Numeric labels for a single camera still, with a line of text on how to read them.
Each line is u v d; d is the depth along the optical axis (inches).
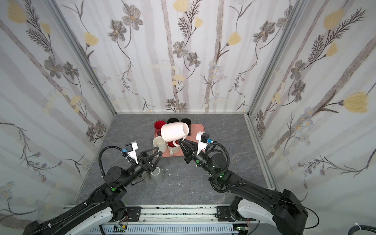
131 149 23.3
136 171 23.7
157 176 31.6
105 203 21.4
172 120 40.1
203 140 22.0
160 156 24.2
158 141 38.8
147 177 33.0
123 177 20.6
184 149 23.4
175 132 23.3
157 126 41.4
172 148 36.3
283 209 15.9
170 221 28.8
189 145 23.9
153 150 27.1
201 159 23.4
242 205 24.6
